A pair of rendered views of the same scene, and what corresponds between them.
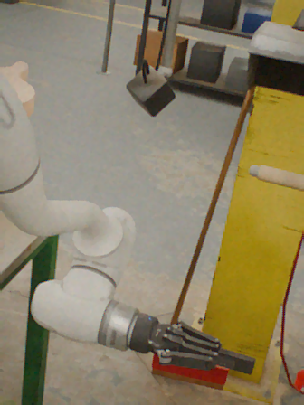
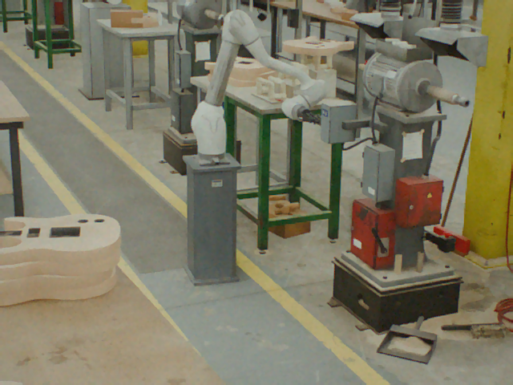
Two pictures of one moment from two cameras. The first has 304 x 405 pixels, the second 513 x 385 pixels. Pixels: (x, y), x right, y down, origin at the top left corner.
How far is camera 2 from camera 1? 4.52 m
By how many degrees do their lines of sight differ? 50
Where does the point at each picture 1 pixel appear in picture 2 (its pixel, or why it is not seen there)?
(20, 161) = (247, 35)
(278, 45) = (357, 17)
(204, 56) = not seen: outside the picture
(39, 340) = (333, 165)
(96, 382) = not seen: hidden behind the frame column
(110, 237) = (307, 83)
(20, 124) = (246, 26)
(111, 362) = not seen: hidden behind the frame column
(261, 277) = (484, 180)
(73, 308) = (288, 103)
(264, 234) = (484, 151)
